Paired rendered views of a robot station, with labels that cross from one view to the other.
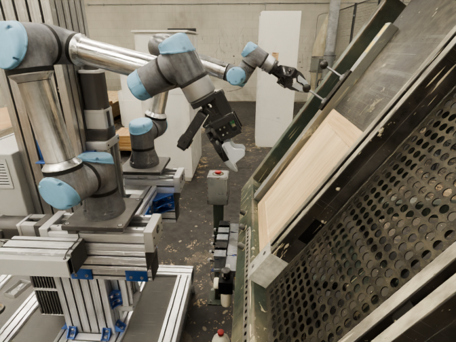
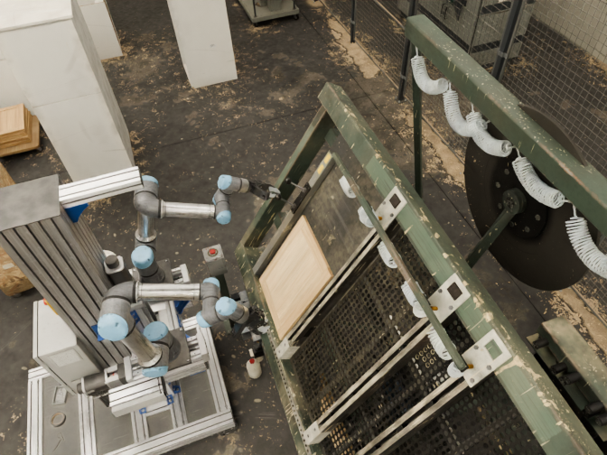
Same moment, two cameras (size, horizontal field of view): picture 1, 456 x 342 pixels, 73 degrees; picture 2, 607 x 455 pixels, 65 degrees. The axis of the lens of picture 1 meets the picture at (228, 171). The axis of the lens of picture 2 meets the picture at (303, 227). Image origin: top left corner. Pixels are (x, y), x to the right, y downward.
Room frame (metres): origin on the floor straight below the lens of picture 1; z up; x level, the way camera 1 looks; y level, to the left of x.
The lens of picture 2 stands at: (-0.34, 0.17, 3.34)
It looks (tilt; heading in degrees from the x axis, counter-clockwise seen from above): 50 degrees down; 339
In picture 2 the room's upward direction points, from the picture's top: 3 degrees counter-clockwise
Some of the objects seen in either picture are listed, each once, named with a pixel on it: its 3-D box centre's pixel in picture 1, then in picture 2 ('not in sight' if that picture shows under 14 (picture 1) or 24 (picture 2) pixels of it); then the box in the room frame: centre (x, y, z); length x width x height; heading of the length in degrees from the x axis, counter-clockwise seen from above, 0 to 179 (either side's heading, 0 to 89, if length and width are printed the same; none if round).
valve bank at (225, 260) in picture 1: (223, 256); (245, 325); (1.19, 0.02, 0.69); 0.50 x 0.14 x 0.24; 176
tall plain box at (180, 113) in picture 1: (174, 106); (74, 94); (3.99, 0.70, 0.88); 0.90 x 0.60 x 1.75; 177
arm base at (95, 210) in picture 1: (102, 199); (163, 346); (1.02, 0.47, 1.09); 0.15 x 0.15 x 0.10
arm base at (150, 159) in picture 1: (143, 155); (150, 273); (1.52, 0.44, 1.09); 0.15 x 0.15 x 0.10
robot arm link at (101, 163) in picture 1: (96, 171); (157, 336); (1.01, 0.47, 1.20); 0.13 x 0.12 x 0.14; 163
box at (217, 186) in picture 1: (218, 187); (215, 261); (1.63, 0.06, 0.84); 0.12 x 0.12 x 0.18; 86
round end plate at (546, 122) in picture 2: not in sight; (516, 200); (0.61, -1.14, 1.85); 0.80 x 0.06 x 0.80; 176
